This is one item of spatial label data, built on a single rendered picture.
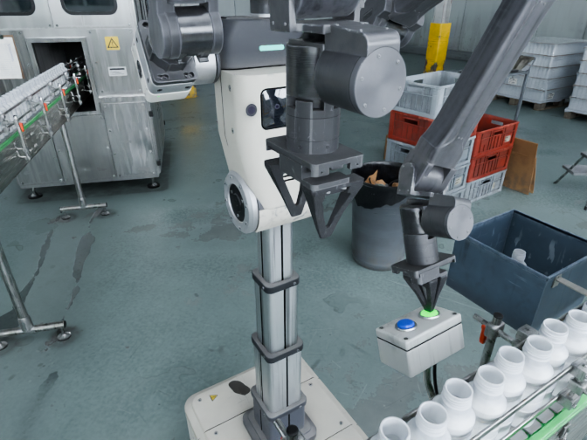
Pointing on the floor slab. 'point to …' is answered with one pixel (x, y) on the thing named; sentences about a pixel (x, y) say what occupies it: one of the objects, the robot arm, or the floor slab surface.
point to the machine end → (80, 145)
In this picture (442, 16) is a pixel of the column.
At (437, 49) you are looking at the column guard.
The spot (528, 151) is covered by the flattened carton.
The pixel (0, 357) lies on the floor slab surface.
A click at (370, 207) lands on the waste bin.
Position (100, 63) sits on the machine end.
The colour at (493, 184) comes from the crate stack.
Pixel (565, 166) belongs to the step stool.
